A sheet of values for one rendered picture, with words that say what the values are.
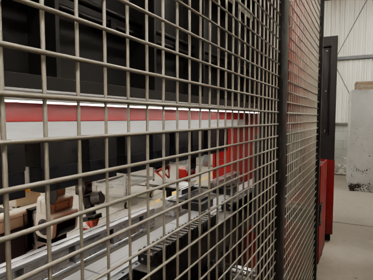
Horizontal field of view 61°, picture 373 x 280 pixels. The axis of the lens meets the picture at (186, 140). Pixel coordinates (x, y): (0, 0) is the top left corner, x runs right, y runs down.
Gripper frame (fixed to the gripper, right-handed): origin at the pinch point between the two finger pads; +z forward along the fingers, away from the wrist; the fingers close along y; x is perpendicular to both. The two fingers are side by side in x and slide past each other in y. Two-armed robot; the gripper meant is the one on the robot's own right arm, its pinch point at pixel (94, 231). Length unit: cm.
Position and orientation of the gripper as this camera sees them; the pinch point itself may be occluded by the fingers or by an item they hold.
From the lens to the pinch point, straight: 190.0
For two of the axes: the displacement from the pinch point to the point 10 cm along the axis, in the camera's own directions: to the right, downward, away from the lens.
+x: 4.0, -0.5, 9.1
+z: 2.4, 9.7, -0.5
